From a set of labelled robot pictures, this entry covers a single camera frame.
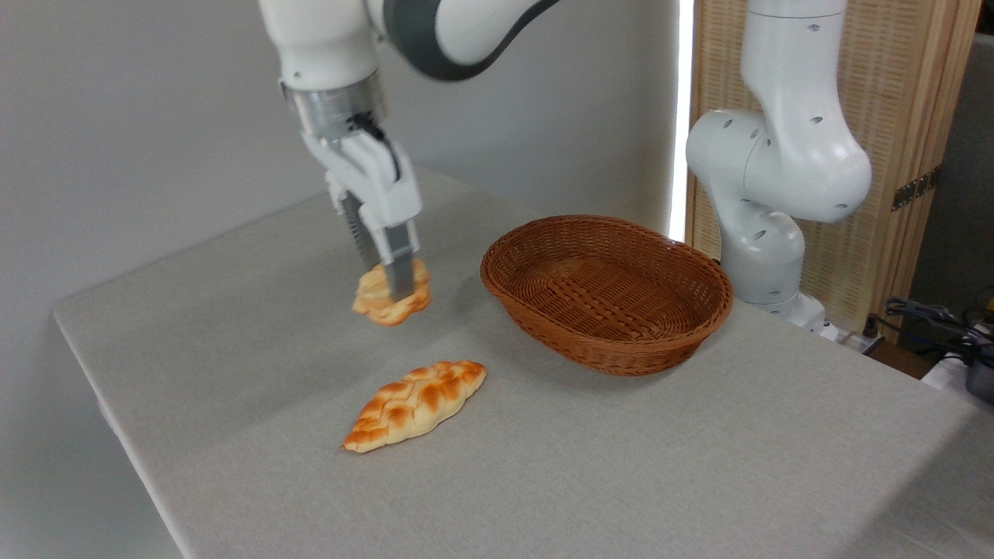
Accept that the bundle of dark cables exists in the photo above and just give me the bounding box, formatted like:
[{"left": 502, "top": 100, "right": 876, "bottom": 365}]
[{"left": 868, "top": 297, "right": 994, "bottom": 352}]

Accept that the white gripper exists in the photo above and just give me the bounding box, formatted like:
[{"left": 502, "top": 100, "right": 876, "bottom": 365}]
[{"left": 301, "top": 124, "right": 423, "bottom": 303}]

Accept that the grey tablecloth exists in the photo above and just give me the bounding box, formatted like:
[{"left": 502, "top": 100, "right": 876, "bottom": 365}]
[{"left": 52, "top": 164, "right": 994, "bottom": 559}]

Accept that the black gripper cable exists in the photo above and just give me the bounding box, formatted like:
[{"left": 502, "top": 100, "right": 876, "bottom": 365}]
[{"left": 349, "top": 114, "right": 402, "bottom": 185}]

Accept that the round layered bread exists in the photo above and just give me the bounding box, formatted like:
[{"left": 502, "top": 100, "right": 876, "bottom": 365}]
[{"left": 351, "top": 258, "right": 433, "bottom": 328}]

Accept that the metal screen hinge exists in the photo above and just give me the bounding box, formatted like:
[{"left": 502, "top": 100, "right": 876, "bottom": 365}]
[{"left": 891, "top": 166, "right": 943, "bottom": 213}]

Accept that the brown wicker basket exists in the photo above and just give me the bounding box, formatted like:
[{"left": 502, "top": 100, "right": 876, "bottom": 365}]
[{"left": 479, "top": 214, "right": 735, "bottom": 378}]

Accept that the braided oblong bread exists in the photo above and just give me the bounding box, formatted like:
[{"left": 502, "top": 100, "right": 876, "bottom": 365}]
[{"left": 342, "top": 359, "right": 488, "bottom": 454}]

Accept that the grey box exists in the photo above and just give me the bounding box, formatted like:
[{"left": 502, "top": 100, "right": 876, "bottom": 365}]
[{"left": 964, "top": 353, "right": 994, "bottom": 404}]

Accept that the white power strip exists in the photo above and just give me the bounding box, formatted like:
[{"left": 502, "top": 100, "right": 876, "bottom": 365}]
[{"left": 822, "top": 321, "right": 886, "bottom": 356}]

